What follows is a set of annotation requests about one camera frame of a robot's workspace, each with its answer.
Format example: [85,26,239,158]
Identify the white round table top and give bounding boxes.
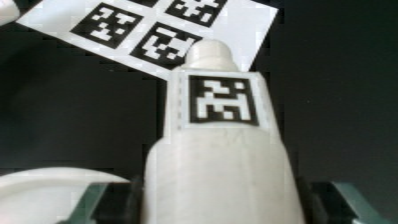
[0,167,127,224]

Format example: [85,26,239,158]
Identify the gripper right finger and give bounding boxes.
[296,178,390,224]

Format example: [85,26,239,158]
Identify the white marker sheet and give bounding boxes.
[17,0,276,78]

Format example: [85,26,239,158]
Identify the white cross-shaped table base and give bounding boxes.
[0,0,40,27]

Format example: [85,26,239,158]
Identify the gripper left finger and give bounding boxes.
[56,177,143,224]

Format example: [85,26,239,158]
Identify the white cylindrical table leg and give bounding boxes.
[141,40,305,224]

